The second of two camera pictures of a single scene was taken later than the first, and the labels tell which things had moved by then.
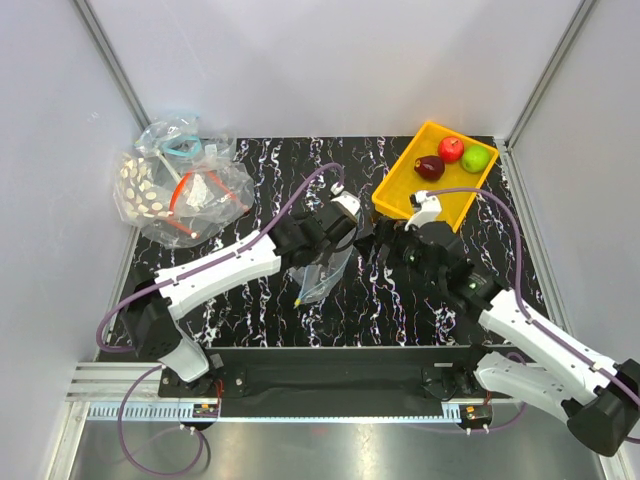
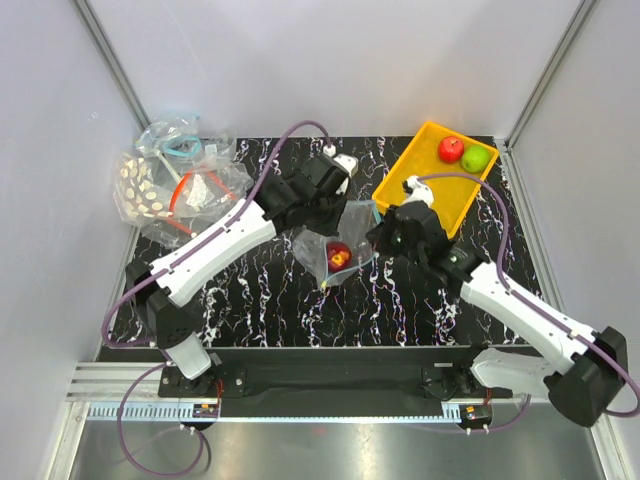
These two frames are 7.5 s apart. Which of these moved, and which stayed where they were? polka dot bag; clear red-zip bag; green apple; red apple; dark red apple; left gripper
Moved: left gripper; dark red apple
Stayed: green apple; clear red-zip bag; red apple; polka dot bag
